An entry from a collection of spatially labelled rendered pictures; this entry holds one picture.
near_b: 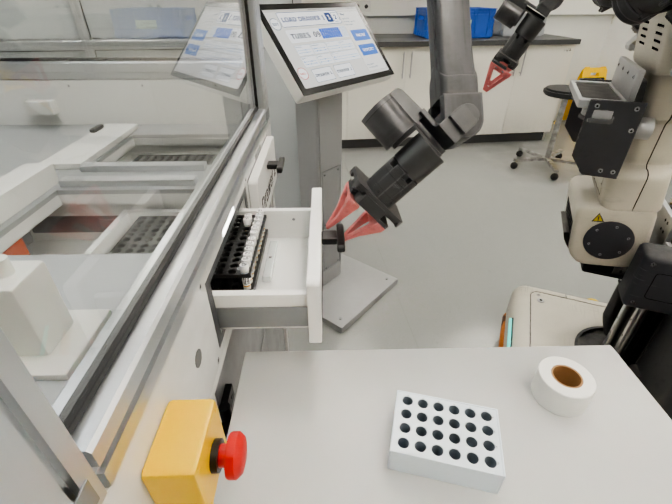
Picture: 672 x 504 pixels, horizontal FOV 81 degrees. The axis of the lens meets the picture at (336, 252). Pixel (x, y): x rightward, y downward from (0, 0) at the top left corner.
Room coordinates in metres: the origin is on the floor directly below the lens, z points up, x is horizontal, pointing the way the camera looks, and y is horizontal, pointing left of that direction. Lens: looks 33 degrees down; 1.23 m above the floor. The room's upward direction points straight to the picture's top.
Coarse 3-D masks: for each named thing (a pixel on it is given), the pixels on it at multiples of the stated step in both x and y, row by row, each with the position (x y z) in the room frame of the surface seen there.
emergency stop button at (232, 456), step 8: (232, 432) 0.21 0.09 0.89; (240, 432) 0.21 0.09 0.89; (232, 440) 0.20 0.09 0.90; (240, 440) 0.20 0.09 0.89; (224, 448) 0.20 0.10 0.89; (232, 448) 0.19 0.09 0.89; (240, 448) 0.19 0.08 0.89; (224, 456) 0.19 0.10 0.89; (232, 456) 0.18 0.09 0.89; (240, 456) 0.19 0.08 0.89; (224, 464) 0.18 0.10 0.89; (232, 464) 0.18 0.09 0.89; (240, 464) 0.18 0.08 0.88; (224, 472) 0.18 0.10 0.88; (232, 472) 0.18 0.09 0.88; (240, 472) 0.18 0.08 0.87; (232, 480) 0.18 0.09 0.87
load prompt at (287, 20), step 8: (280, 16) 1.45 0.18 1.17; (288, 16) 1.47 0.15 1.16; (296, 16) 1.50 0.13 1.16; (304, 16) 1.53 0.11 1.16; (312, 16) 1.56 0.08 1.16; (320, 16) 1.59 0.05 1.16; (328, 16) 1.62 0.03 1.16; (336, 16) 1.65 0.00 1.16; (288, 24) 1.45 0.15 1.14; (296, 24) 1.47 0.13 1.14; (304, 24) 1.50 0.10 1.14; (312, 24) 1.53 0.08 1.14; (320, 24) 1.56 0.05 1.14
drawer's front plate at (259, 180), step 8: (272, 136) 0.97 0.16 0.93; (264, 144) 0.91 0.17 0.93; (272, 144) 0.95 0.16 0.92; (264, 152) 0.86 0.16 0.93; (272, 152) 0.94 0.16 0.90; (256, 160) 0.81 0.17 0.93; (264, 160) 0.81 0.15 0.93; (272, 160) 0.92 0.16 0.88; (256, 168) 0.76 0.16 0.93; (264, 168) 0.80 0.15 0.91; (256, 176) 0.72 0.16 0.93; (264, 176) 0.78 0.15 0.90; (248, 184) 0.69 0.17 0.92; (256, 184) 0.69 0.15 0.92; (264, 184) 0.77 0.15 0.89; (272, 184) 0.89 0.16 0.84; (256, 192) 0.69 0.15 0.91; (264, 192) 0.76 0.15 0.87; (272, 192) 0.87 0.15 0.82; (256, 200) 0.69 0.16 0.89
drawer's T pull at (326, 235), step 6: (336, 228) 0.55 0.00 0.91; (342, 228) 0.54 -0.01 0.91; (324, 234) 0.53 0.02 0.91; (330, 234) 0.53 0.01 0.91; (336, 234) 0.53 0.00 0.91; (342, 234) 0.52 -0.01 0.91; (324, 240) 0.51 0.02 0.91; (330, 240) 0.51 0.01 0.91; (336, 240) 0.51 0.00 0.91; (342, 240) 0.51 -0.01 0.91; (342, 246) 0.49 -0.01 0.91
